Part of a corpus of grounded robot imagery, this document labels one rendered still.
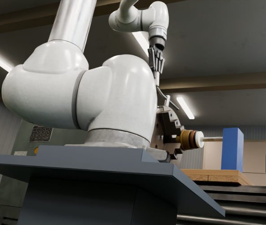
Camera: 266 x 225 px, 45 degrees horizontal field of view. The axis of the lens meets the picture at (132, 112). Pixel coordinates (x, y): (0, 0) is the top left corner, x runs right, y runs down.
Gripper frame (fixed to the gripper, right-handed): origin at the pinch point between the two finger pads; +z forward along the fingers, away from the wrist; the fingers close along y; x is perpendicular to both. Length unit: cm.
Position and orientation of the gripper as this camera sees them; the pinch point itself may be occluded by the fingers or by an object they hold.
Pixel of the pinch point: (155, 79)
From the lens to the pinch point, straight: 148.3
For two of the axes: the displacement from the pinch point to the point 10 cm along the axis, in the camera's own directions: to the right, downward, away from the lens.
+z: -0.7, 9.4, -3.3
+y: 5.6, 3.1, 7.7
